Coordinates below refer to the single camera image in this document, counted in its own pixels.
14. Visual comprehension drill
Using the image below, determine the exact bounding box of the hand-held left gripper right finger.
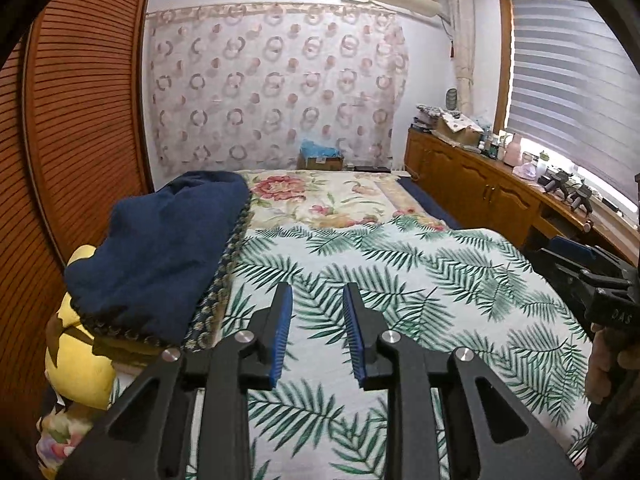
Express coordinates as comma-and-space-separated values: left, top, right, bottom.
342, 282, 583, 480

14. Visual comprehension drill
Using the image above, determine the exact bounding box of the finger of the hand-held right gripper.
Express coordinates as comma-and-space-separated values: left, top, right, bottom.
546, 236, 640, 282
529, 249, 602, 309

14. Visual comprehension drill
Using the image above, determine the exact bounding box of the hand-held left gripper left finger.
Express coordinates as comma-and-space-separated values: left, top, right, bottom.
57, 281, 294, 480

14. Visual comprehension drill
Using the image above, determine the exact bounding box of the navy printed t-shirt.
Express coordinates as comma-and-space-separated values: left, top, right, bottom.
64, 170, 252, 348

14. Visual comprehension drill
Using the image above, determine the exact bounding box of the person's right forearm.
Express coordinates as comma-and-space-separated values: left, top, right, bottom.
585, 400, 640, 480

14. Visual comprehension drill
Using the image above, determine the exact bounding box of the person's right hand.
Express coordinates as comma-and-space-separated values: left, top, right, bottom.
586, 322, 640, 407

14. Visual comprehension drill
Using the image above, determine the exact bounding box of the spare black hand-held gripper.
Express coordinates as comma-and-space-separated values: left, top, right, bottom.
567, 182, 596, 218
542, 170, 574, 197

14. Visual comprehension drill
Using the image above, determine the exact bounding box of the navy medallion print cloth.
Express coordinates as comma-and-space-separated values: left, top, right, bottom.
72, 195, 253, 357

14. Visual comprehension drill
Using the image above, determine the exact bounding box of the palm leaf print bedsheet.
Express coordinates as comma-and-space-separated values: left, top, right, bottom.
110, 222, 601, 480

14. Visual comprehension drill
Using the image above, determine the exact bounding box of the pink jug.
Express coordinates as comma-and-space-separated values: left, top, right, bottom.
504, 132, 523, 167

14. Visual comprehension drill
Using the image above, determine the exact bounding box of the wooden sideboard cabinet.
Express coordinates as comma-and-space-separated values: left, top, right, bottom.
404, 127, 640, 266

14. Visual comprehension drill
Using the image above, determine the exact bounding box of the cluster of small bottles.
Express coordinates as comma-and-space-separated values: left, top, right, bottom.
480, 127, 506, 161

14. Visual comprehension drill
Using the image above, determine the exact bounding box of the floral print quilt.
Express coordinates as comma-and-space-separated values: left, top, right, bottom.
235, 169, 448, 233

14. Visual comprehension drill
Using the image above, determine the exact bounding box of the navy bed blanket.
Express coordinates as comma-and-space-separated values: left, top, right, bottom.
397, 177, 461, 231

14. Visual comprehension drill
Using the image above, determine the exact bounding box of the olive yellow folded cloth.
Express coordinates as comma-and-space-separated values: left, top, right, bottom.
92, 335, 167, 367

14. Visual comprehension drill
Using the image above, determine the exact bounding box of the grey striped window blind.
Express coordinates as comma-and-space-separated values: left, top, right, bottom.
505, 0, 640, 211

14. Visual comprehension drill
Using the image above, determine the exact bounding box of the open cardboard box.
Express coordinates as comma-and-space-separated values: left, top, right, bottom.
432, 112, 485, 147

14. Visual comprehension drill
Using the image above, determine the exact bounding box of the small cardboard box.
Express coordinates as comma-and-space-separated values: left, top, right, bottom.
297, 154, 345, 172

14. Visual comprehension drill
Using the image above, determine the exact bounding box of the stack of boxes with cloth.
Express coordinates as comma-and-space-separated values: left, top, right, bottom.
412, 104, 443, 134

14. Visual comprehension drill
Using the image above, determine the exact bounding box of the yellow plush toy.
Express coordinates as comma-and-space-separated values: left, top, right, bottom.
44, 245, 119, 411

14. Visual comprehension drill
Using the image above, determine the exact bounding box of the beige tied curtain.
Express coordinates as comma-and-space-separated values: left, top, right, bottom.
446, 0, 476, 111

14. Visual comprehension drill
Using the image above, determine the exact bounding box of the circle print sheer curtain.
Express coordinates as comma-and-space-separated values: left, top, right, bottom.
144, 2, 411, 176

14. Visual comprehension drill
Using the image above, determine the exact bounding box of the pastel floral pillow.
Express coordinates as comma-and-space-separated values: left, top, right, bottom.
37, 400, 101, 472

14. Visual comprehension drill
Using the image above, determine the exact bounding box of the wooden louvered wardrobe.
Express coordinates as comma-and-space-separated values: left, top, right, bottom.
0, 0, 156, 311

